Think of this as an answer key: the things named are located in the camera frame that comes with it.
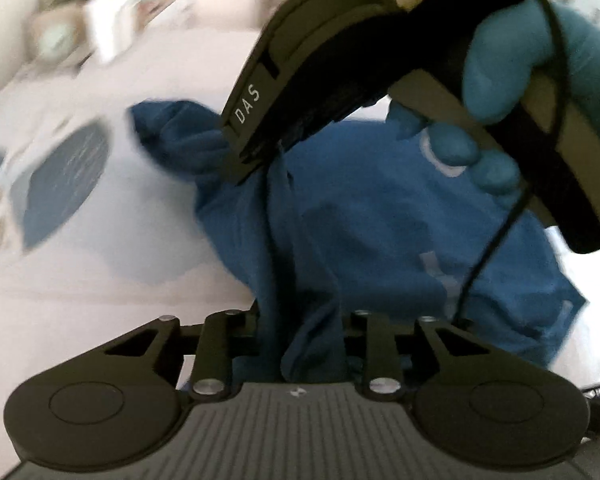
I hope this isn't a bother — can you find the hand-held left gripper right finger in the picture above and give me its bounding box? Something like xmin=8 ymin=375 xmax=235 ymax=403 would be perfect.
xmin=340 ymin=309 xmax=486 ymax=397

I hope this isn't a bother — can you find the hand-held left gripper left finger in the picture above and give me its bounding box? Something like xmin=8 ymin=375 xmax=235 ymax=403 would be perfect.
xmin=102 ymin=309 xmax=261 ymax=402

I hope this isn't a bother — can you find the blue shirt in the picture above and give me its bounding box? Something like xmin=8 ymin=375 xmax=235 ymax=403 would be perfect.
xmin=125 ymin=100 xmax=588 ymax=386

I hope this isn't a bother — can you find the person's right hand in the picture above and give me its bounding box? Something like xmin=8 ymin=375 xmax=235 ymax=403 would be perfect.
xmin=385 ymin=0 xmax=600 ymax=197

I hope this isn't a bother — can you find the white plastic jug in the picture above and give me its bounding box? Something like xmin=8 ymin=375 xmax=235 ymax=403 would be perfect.
xmin=85 ymin=0 xmax=146 ymax=63

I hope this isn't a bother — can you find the white ceramic teapot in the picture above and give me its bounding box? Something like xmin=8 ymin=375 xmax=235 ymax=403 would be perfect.
xmin=27 ymin=7 xmax=83 ymax=63

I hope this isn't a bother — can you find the black cable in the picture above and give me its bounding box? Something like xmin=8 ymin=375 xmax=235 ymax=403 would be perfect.
xmin=452 ymin=0 xmax=568 ymax=328

